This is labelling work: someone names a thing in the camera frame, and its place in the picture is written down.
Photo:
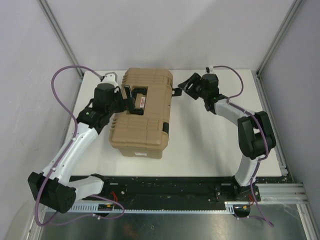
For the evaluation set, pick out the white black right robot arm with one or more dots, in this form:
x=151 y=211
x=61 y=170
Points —
x=256 y=137

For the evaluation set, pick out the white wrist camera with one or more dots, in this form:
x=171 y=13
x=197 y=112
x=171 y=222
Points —
x=110 y=78
x=210 y=70

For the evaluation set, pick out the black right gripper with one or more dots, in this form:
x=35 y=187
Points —
x=195 y=79

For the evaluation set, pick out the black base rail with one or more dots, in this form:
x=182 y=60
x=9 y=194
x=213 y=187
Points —
x=127 y=187

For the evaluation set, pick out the tan plastic tool box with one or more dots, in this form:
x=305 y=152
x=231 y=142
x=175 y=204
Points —
x=145 y=135

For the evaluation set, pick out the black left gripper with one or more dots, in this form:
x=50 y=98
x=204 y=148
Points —
x=125 y=104

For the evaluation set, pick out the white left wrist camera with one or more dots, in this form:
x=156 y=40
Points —
x=110 y=78

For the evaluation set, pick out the aluminium frame rail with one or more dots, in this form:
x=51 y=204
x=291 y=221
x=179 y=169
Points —
x=286 y=194

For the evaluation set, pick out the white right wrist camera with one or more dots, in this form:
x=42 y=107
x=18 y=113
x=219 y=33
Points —
x=210 y=70

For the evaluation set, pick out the aluminium left corner post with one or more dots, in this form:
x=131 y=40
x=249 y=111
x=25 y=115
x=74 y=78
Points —
x=52 y=20

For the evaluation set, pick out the aluminium corner post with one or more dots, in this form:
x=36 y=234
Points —
x=52 y=20
x=280 y=34

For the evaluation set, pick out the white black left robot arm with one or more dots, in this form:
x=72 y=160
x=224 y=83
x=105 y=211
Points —
x=88 y=126

